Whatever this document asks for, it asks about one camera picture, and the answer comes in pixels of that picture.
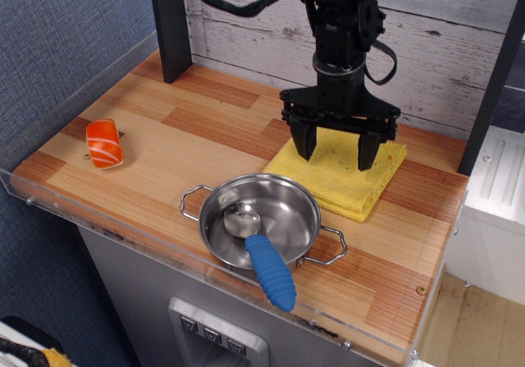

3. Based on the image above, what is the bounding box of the yellow towel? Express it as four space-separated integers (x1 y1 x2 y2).
264 128 407 222

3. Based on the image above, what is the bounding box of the black right vertical post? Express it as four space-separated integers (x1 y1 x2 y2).
457 0 524 176

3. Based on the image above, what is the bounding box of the white ribbed appliance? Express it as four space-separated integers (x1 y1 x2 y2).
445 126 524 305

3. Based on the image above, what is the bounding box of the blue handled metal spoon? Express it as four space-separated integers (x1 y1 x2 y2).
223 203 297 312

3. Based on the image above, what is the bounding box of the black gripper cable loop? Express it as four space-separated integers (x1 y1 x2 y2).
362 38 399 86

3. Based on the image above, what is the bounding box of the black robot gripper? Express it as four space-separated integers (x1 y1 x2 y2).
280 61 400 171

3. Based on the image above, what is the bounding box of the orange salmon sushi toy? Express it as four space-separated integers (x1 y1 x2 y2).
85 118 124 170

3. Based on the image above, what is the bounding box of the yellow object bottom left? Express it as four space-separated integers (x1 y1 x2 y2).
42 348 73 367

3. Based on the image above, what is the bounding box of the black vertical post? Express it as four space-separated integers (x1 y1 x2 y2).
457 0 524 176
152 0 193 83

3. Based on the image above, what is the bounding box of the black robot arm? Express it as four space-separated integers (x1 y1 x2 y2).
280 0 400 171

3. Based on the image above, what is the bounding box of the stainless steel pot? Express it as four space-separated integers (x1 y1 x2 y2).
180 173 348 278

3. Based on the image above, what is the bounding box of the black left vertical post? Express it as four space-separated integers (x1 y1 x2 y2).
152 0 193 83

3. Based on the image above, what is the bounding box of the silver button control panel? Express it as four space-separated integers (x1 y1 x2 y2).
168 296 270 366

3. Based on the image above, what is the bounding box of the clear acrylic table guard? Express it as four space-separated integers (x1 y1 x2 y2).
1 53 467 366

